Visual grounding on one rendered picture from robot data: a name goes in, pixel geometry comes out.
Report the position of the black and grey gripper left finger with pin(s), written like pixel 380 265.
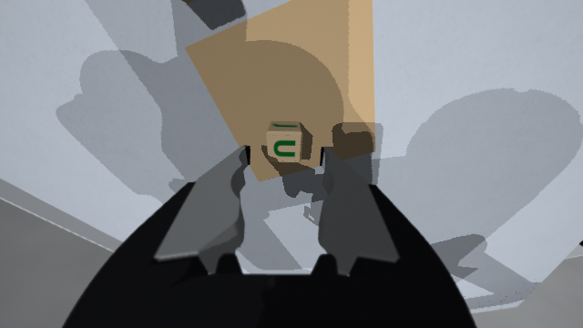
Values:
pixel 182 240

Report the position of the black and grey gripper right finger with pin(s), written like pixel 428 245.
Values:
pixel 374 242

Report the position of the tan flat mat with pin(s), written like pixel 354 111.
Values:
pixel 305 60

